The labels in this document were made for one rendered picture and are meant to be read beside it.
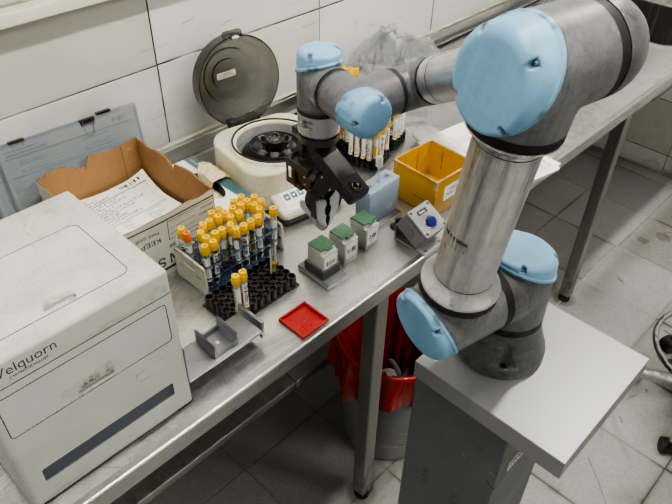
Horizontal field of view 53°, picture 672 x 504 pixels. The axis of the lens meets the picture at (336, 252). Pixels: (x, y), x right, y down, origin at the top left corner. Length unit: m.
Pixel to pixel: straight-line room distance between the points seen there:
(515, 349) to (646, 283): 1.85
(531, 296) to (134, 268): 0.58
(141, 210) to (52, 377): 0.61
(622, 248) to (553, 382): 1.94
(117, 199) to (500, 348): 0.87
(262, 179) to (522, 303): 0.67
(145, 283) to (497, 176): 0.49
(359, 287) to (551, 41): 0.78
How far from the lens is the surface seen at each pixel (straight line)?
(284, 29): 1.85
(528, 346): 1.15
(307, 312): 1.29
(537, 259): 1.05
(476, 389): 1.15
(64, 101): 1.54
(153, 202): 1.51
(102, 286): 0.95
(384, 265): 1.40
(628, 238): 3.16
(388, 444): 2.05
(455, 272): 0.91
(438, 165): 1.65
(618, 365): 1.26
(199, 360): 1.18
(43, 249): 1.04
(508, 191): 0.80
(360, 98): 1.02
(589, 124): 2.03
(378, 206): 1.48
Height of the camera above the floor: 1.79
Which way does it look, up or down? 40 degrees down
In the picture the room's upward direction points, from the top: 1 degrees clockwise
